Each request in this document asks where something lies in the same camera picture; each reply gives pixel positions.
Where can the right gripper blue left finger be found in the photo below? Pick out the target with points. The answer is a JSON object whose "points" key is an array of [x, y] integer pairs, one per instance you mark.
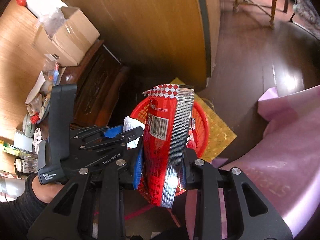
{"points": [[90, 206]]}

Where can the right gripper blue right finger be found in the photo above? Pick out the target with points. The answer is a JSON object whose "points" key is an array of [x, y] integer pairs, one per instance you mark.
{"points": [[227, 205]]}

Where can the white plastic bag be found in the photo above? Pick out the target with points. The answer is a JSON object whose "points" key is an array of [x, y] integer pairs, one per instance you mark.
{"points": [[133, 126]]}

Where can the red snack bag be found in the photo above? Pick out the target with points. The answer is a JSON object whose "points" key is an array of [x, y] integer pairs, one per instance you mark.
{"points": [[182, 122]]}

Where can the person's left forearm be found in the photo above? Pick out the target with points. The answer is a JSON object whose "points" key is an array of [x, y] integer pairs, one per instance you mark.
{"points": [[17, 216]]}

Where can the red mesh trash basket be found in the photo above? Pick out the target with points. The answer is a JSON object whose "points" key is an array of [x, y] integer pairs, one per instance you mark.
{"points": [[157, 114]]}

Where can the person's left hand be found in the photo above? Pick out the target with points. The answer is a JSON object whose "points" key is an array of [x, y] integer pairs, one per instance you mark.
{"points": [[47, 192]]}

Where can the purple table cloth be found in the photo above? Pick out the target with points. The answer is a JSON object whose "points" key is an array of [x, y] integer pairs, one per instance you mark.
{"points": [[284, 166]]}

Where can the dark wooden nightstand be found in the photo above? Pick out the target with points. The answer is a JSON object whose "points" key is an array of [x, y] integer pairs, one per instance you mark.
{"points": [[99, 77]]}

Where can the gold paper bag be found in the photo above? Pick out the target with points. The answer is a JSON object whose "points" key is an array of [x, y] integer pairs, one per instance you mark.
{"points": [[209, 135]]}

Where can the cardboard box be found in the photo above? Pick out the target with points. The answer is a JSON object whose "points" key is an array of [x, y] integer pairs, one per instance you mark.
{"points": [[65, 36]]}

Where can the wooden cabinet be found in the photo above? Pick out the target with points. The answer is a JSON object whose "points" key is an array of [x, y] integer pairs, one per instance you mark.
{"points": [[158, 40]]}

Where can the floral bed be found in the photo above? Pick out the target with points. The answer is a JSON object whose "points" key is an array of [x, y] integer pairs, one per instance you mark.
{"points": [[307, 12]]}

